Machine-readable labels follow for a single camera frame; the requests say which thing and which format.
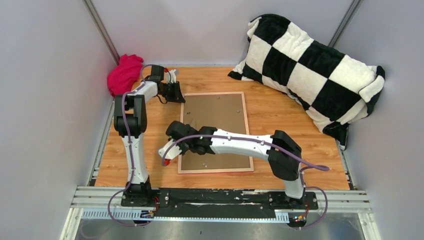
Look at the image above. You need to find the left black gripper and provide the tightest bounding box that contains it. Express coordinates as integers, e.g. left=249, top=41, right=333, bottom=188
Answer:
left=159, top=81, right=185, bottom=104

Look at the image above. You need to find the pink picture frame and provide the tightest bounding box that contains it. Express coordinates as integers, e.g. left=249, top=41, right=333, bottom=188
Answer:
left=177, top=91, right=254, bottom=174

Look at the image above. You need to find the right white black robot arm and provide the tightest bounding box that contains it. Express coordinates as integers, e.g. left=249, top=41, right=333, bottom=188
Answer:
left=158, top=121, right=323, bottom=210

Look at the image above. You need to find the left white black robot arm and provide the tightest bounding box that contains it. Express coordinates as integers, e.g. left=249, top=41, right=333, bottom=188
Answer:
left=113, top=64, right=185, bottom=207

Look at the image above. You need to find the magenta cloth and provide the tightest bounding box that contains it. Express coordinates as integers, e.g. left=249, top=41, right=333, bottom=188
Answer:
left=106, top=54, right=144, bottom=97

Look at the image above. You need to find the black white checkered pillow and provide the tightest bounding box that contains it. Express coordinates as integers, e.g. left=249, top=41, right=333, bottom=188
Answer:
left=228, top=13, right=385, bottom=150

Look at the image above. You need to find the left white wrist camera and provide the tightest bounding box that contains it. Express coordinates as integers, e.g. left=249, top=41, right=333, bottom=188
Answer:
left=166, top=69, right=179, bottom=84

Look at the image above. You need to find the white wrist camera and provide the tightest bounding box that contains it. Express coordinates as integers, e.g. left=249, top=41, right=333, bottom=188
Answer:
left=158, top=139, right=182, bottom=166
left=166, top=69, right=179, bottom=84

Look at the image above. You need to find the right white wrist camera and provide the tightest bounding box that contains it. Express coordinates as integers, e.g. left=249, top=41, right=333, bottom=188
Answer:
left=158, top=139, right=182, bottom=166

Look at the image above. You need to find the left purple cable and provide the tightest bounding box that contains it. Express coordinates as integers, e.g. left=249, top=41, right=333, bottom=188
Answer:
left=107, top=63, right=170, bottom=228

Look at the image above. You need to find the purple cable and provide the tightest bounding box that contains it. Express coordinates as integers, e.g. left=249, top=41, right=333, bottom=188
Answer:
left=161, top=134, right=331, bottom=231
left=107, top=63, right=170, bottom=228

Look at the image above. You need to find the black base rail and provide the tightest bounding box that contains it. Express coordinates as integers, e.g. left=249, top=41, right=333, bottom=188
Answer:
left=121, top=187, right=318, bottom=221

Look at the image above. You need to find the left aluminium corner post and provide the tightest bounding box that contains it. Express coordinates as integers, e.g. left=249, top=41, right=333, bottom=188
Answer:
left=82, top=0, right=120, bottom=65

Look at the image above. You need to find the aluminium corner post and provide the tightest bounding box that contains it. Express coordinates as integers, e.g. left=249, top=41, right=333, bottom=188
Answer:
left=328, top=0, right=364, bottom=48
left=82, top=0, right=120, bottom=65

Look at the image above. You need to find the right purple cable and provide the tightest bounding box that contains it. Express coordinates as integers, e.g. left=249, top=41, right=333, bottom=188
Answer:
left=161, top=134, right=331, bottom=231

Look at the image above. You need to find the right aluminium corner post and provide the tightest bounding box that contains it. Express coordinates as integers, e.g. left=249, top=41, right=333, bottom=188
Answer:
left=328, top=0, right=364, bottom=48

